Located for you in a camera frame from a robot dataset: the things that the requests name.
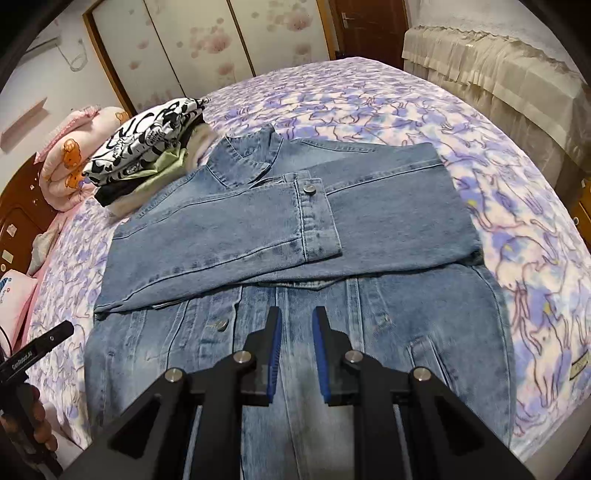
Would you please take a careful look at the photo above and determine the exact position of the blue denim jacket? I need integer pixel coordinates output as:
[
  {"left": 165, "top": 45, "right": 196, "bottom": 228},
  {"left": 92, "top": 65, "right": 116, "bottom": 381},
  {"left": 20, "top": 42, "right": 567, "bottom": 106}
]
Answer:
[{"left": 85, "top": 127, "right": 516, "bottom": 480}]

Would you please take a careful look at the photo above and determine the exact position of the brown wooden door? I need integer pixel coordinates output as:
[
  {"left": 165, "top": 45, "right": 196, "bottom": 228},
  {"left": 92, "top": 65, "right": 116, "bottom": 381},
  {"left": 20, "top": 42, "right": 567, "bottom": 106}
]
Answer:
[{"left": 330, "top": 0, "right": 413, "bottom": 64}]

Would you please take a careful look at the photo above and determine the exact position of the white wall shelf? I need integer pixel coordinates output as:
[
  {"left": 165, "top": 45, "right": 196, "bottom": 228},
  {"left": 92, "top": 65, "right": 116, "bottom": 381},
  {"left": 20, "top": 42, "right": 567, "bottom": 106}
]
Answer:
[{"left": 0, "top": 96, "right": 49, "bottom": 151}]

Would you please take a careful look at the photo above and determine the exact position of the wooden headboard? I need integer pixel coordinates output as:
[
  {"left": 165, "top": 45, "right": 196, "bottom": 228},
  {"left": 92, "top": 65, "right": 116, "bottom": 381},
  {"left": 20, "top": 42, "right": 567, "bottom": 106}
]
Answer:
[{"left": 0, "top": 152, "right": 59, "bottom": 274}]

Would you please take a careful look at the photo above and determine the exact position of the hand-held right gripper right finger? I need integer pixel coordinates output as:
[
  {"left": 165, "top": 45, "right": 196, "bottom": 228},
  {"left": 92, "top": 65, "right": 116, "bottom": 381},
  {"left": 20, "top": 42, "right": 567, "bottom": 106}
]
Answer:
[{"left": 311, "top": 306, "right": 536, "bottom": 480}]

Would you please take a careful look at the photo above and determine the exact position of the black and white printed shirt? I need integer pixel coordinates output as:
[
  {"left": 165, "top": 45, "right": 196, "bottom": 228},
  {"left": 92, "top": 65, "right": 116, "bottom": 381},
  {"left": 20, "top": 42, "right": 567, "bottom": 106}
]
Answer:
[{"left": 83, "top": 97, "right": 206, "bottom": 188}]

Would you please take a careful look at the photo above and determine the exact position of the furniture under beige lace cloth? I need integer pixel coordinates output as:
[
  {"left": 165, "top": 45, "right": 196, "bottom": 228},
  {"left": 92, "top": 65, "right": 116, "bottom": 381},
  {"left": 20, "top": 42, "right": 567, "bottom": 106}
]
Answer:
[{"left": 401, "top": 0, "right": 591, "bottom": 232}]

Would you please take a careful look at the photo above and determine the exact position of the bed with purple floral sheet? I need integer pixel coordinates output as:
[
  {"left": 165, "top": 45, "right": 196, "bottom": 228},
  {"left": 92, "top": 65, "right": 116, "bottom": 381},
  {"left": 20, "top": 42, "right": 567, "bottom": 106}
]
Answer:
[{"left": 21, "top": 56, "right": 591, "bottom": 445}]

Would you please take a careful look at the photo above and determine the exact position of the white air conditioner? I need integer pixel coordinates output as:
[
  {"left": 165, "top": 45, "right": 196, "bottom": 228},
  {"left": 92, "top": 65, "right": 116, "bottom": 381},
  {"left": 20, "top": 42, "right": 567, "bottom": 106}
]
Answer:
[{"left": 23, "top": 32, "right": 64, "bottom": 57}]

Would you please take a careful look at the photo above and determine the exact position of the floral sliding door wardrobe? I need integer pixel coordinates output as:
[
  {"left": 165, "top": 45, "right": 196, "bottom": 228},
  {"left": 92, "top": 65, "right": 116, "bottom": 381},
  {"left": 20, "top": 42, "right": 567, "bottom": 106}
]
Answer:
[{"left": 83, "top": 0, "right": 345, "bottom": 117}]

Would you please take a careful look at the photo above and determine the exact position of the wooden drawer cabinet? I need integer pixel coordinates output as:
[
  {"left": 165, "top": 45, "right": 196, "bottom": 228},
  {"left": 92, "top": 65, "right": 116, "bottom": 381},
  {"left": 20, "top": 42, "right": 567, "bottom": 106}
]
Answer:
[{"left": 570, "top": 178, "right": 591, "bottom": 241}]

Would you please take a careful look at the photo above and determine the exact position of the folded beige garment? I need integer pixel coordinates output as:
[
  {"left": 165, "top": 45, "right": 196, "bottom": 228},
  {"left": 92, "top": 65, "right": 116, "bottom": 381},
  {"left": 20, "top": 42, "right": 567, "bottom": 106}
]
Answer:
[{"left": 108, "top": 129, "right": 219, "bottom": 219}]

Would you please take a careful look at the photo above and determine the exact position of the pink bear print quilt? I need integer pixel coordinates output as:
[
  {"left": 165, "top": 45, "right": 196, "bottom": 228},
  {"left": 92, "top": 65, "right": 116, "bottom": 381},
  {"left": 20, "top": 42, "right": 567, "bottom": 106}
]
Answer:
[{"left": 34, "top": 105, "right": 131, "bottom": 213}]

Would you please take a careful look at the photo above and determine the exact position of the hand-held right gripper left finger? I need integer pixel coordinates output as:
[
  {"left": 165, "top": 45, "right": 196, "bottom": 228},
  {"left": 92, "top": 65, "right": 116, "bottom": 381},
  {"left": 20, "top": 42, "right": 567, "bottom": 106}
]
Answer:
[{"left": 60, "top": 306, "right": 283, "bottom": 480}]

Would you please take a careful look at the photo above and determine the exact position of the grey cloth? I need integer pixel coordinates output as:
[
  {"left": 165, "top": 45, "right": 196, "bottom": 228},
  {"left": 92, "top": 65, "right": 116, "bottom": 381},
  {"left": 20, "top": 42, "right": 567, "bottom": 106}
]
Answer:
[{"left": 27, "top": 228, "right": 59, "bottom": 278}]

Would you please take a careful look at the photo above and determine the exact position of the folded green garment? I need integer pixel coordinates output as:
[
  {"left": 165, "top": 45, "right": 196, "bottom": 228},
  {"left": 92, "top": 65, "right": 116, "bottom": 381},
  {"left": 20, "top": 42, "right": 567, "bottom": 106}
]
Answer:
[{"left": 99, "top": 148, "right": 191, "bottom": 191}]

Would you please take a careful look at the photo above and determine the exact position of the pink bedsheet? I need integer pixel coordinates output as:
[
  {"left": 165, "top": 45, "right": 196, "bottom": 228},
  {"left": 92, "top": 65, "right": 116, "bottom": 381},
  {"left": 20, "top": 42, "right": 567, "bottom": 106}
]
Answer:
[{"left": 14, "top": 203, "right": 88, "bottom": 347}]

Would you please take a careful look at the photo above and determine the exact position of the folded black garment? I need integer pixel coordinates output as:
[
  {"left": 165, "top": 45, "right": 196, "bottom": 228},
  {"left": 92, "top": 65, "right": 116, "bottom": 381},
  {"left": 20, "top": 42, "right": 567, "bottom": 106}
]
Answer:
[{"left": 95, "top": 182, "right": 140, "bottom": 208}]

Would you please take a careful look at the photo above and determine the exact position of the wall cable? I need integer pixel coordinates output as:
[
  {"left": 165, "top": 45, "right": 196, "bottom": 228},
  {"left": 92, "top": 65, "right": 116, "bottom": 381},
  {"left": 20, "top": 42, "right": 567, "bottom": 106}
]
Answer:
[{"left": 68, "top": 37, "right": 91, "bottom": 73}]

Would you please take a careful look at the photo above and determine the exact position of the person's left hand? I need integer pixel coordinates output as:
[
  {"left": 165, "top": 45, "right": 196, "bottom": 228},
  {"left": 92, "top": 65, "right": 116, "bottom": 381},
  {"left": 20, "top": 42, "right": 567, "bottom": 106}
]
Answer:
[{"left": 21, "top": 383, "right": 60, "bottom": 457}]

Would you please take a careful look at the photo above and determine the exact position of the pink and white pillow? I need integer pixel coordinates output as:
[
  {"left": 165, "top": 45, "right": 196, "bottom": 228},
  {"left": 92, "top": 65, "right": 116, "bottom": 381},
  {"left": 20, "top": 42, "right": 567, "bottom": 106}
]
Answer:
[{"left": 0, "top": 268, "right": 38, "bottom": 352}]

